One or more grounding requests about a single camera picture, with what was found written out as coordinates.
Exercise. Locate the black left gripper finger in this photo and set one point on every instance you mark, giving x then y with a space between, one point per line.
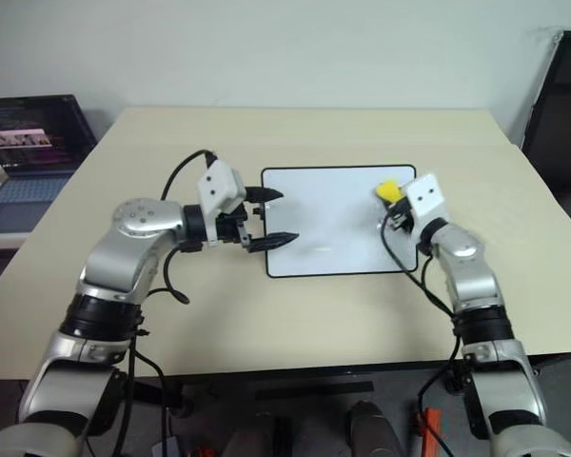
264 194
276 240

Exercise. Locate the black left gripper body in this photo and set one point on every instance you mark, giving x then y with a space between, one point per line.
230 228

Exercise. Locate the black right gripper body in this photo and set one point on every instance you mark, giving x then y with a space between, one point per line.
402 220

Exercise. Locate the yellow whiteboard eraser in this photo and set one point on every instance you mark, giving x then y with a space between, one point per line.
387 190

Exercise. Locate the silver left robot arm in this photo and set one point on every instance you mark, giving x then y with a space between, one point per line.
124 257

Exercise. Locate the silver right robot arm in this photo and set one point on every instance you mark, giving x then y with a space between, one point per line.
476 285

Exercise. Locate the white whiteboard with black rim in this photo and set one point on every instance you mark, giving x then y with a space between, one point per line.
333 224

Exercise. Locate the dark rounded shape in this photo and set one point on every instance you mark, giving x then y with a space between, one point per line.
371 428

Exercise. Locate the orange object under table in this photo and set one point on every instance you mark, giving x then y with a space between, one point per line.
428 433

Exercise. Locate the open laptop with lit screen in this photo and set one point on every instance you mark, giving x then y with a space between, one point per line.
26 143

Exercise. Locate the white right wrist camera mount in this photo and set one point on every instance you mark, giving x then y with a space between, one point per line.
426 197

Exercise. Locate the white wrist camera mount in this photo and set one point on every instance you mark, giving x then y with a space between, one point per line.
216 183
426 197

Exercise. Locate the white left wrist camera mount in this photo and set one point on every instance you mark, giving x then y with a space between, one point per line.
216 183

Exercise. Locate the black table frame bar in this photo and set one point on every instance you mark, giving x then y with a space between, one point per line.
314 386

